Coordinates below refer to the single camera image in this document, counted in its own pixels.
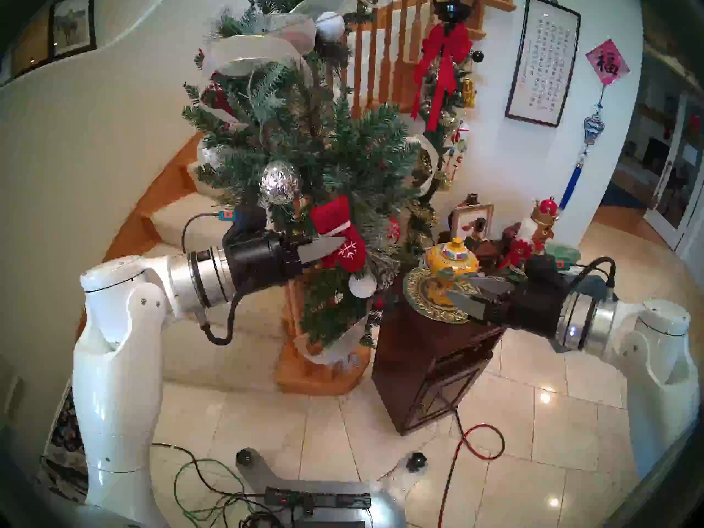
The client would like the yellow lidded ceramic jar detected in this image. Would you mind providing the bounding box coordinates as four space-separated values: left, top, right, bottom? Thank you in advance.
425 238 480 305

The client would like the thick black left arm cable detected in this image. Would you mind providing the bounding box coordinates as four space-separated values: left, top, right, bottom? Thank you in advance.
199 282 248 346

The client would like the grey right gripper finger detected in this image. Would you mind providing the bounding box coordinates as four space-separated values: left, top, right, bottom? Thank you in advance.
467 277 515 298
444 290 493 323

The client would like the green floor cable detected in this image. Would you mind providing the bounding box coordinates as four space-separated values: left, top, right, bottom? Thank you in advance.
173 458 245 525

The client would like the framed calligraphy scroll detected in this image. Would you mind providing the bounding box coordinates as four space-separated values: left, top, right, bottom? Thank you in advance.
505 0 581 127

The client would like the thin black left camera cable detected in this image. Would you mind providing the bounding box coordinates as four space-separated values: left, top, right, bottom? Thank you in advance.
181 212 223 252

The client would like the small black-hat nutcracker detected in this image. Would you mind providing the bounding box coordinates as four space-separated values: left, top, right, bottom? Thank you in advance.
465 217 487 251

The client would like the black power strip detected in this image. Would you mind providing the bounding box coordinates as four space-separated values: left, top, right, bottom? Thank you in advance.
264 487 372 508

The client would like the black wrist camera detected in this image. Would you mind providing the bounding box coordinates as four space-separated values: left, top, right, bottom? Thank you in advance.
225 205 268 244
525 256 567 291

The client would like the large red nutcracker figure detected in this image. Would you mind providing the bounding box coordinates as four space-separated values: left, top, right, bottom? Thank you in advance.
498 198 560 272

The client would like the red floor cable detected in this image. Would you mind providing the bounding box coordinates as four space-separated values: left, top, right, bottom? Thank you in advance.
437 422 505 528

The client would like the red bow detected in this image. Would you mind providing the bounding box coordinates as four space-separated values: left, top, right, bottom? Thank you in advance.
411 22 474 133

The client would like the blue tassel knot charm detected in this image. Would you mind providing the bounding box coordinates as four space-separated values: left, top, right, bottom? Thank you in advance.
559 86 606 211

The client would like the black right camera cable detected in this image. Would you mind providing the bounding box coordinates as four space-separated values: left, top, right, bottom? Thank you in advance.
566 256 617 291

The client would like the brown framed picture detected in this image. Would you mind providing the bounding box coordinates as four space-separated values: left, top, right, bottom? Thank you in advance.
11 4 53 79

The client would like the red berry sprig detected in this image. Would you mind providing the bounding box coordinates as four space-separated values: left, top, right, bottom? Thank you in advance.
201 87 232 115

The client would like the black floor cable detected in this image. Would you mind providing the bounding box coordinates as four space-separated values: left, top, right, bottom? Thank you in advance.
151 443 267 500

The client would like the red diamond fu hanging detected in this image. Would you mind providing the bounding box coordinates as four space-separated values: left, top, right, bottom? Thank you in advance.
586 39 630 86

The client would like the black lantern lamp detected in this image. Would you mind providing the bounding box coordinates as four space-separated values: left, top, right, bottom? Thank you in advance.
429 0 489 24

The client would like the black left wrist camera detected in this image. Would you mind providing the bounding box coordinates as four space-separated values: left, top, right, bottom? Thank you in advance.
225 205 268 244

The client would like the framed horse photo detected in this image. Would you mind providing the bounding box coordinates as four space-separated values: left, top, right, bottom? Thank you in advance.
48 0 97 60

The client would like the decorated green pine garland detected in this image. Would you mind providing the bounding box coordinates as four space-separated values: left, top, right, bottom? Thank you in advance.
198 0 441 365

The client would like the dark wood cabinet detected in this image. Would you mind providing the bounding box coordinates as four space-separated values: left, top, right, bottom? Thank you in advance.
371 282 520 436

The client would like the small white picture frame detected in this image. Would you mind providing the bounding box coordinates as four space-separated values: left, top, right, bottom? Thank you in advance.
451 203 494 244

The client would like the red mitten ornament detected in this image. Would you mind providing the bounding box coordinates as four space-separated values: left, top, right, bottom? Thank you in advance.
309 196 368 273

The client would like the wooden balustrade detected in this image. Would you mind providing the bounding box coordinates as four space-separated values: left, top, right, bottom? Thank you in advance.
275 0 545 379

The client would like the white glass door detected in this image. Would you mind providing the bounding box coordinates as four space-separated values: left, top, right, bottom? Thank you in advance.
643 90 704 252

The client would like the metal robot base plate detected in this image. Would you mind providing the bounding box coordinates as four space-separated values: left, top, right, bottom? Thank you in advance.
235 447 428 528

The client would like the carpeted wooden staircase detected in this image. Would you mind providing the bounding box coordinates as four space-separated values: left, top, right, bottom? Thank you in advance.
74 131 372 397

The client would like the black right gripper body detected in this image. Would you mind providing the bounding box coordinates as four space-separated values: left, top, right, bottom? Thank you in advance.
484 288 570 338

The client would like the green gold round plate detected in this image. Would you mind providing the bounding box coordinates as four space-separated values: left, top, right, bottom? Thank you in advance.
401 266 483 324

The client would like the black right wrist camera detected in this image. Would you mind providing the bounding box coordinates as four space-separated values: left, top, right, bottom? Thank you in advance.
525 256 567 291

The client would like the white ball ornament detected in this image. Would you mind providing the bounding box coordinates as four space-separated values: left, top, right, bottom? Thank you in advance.
316 11 345 42
348 272 378 299

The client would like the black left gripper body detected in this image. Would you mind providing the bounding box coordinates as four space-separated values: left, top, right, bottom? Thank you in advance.
223 230 317 294

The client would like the silver faceted ball ornament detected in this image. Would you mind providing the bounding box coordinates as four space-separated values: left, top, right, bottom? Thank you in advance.
260 161 302 205

